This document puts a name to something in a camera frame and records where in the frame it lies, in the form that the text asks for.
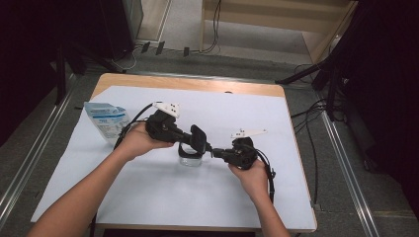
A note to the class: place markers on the grey cabinet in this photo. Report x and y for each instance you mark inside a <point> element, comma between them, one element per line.
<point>133,18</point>

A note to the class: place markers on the person's right hand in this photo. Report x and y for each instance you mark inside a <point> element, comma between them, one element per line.
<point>250,179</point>

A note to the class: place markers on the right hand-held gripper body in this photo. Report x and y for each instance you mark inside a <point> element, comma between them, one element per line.
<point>242,154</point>

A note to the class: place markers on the wooden table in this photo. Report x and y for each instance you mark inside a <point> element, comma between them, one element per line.
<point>184,82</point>

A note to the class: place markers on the white paper sheet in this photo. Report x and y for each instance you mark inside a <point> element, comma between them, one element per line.
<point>210,194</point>

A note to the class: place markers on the person's left hand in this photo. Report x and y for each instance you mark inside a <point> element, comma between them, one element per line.
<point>141,141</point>

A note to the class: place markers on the light wooden shelf unit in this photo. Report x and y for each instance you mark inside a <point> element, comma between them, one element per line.
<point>263,19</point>

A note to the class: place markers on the small black block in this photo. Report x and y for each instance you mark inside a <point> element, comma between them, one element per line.
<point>186,51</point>
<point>145,47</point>
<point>160,48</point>

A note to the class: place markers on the black curtain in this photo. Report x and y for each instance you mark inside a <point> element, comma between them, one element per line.
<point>392,98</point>
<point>26,49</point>

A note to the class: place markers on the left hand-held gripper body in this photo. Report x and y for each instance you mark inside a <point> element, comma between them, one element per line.
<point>161,126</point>

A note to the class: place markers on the black jar lid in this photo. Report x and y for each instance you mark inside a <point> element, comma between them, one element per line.
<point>198,140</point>

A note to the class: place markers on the metal floor rail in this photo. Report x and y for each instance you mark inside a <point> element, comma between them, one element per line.
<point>349,171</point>
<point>29,158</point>

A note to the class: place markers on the blue and white pouch packet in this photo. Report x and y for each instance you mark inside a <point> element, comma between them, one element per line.
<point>107,120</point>

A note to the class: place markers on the black stand with legs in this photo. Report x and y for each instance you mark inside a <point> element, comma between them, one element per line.
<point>324,69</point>

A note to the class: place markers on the clear glass jar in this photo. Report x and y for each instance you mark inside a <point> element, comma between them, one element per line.
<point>190,159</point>

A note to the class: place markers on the black tripod stand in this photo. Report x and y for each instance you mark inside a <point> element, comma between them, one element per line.
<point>66,62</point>

